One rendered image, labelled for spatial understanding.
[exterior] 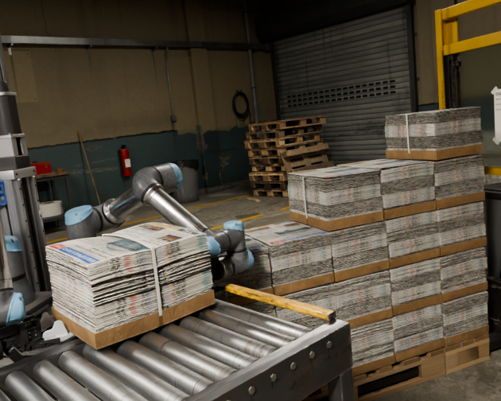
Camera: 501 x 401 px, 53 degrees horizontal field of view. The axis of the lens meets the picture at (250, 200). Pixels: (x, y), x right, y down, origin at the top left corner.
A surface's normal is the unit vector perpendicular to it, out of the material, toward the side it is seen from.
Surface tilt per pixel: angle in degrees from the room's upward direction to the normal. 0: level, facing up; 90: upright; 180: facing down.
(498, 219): 90
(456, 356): 90
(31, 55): 90
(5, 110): 90
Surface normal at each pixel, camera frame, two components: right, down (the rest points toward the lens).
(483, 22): -0.73, 0.18
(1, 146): -0.18, 0.17
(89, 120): 0.67, 0.04
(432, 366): 0.37, 0.11
